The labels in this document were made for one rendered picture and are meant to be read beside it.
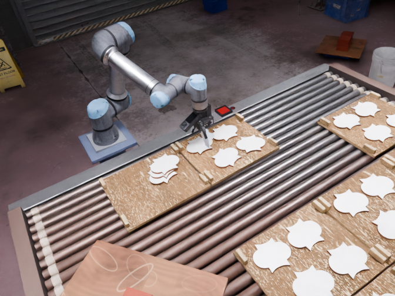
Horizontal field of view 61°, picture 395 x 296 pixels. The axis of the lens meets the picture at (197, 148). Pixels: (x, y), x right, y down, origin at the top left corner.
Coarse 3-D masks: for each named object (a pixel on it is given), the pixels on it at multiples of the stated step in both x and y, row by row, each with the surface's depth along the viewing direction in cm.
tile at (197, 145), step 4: (192, 140) 175; (196, 140) 175; (200, 140) 175; (188, 144) 173; (192, 144) 173; (196, 144) 172; (200, 144) 172; (204, 144) 172; (188, 148) 171; (192, 148) 171; (196, 148) 170; (200, 148) 170; (204, 148) 170; (208, 148) 170; (188, 152) 170; (192, 152) 168; (196, 152) 168; (200, 152) 168
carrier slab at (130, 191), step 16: (144, 160) 169; (112, 176) 163; (128, 176) 162; (144, 176) 160; (176, 176) 158; (192, 176) 157; (112, 192) 155; (128, 192) 154; (144, 192) 153; (160, 192) 152; (176, 192) 151; (192, 192) 150; (128, 208) 146; (144, 208) 146; (160, 208) 145
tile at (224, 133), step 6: (222, 126) 182; (228, 126) 181; (234, 126) 181; (216, 132) 178; (222, 132) 178; (228, 132) 177; (234, 132) 177; (216, 138) 175; (222, 138) 174; (228, 138) 174
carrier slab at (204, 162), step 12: (228, 120) 187; (240, 132) 178; (252, 132) 177; (216, 144) 173; (228, 144) 172; (192, 156) 168; (204, 156) 167; (240, 156) 164; (252, 156) 164; (264, 156) 164; (204, 168) 161; (216, 168) 160; (228, 168) 159; (240, 168) 158; (216, 180) 154
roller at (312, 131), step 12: (312, 132) 176; (288, 144) 171; (252, 168) 163; (228, 180) 158; (204, 192) 153; (180, 204) 149; (108, 240) 137; (84, 252) 134; (60, 264) 131; (72, 264) 132; (48, 276) 129
